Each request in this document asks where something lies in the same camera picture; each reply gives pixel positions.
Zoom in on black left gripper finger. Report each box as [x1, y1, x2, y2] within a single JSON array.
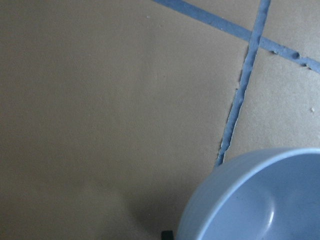
[[161, 230, 173, 240]]

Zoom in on blue bowl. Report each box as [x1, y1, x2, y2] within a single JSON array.
[[176, 148, 320, 240]]

